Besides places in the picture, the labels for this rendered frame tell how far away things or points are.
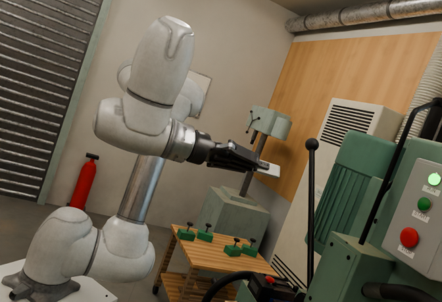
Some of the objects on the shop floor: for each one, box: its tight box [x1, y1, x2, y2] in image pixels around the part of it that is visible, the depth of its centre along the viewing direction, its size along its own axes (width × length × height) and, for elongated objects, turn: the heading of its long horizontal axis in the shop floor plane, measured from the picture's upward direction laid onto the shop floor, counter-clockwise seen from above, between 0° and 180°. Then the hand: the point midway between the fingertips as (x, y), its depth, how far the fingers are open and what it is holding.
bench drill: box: [194, 105, 293, 285], centre depth 337 cm, size 48×62×158 cm
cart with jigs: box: [153, 222, 280, 302], centre depth 256 cm, size 66×57×64 cm
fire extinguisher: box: [66, 153, 99, 213], centre depth 355 cm, size 18×19×60 cm
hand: (266, 168), depth 90 cm, fingers closed
